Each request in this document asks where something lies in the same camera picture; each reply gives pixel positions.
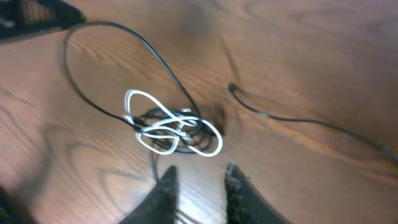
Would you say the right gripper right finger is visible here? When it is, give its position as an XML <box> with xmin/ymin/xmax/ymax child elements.
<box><xmin>224</xmin><ymin>162</ymin><xmax>290</xmax><ymax>224</ymax></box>

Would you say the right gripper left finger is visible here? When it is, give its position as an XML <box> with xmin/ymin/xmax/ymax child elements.
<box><xmin>119</xmin><ymin>166</ymin><xmax>178</xmax><ymax>224</ymax></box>

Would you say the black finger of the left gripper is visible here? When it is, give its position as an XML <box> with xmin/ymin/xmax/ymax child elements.
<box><xmin>1</xmin><ymin>0</ymin><xmax>86</xmax><ymax>40</ymax></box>

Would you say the long black cable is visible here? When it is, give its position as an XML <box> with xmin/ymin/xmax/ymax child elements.
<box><xmin>61</xmin><ymin>21</ymin><xmax>218</xmax><ymax>181</ymax></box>

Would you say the white usb cable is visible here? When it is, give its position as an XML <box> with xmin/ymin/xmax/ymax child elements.
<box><xmin>123</xmin><ymin>89</ymin><xmax>223</xmax><ymax>157</ymax></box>

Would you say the short black cable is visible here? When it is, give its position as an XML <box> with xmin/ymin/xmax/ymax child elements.
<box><xmin>228</xmin><ymin>82</ymin><xmax>398</xmax><ymax>164</ymax></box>

